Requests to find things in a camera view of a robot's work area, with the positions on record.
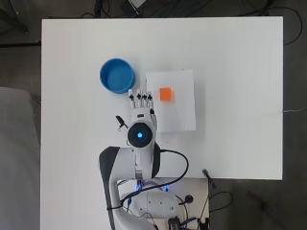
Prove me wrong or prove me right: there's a black microphone stand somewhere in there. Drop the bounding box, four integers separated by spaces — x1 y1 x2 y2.
196 169 218 230

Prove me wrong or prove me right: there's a blue round tub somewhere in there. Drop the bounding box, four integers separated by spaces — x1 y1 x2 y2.
99 57 136 95

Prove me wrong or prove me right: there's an orange cube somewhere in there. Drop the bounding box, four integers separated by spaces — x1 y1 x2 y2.
159 86 174 102

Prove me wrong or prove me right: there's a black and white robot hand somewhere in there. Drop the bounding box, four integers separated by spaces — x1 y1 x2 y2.
128 88 158 128

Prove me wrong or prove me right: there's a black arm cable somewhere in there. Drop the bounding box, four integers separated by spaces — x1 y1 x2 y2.
106 149 190 211

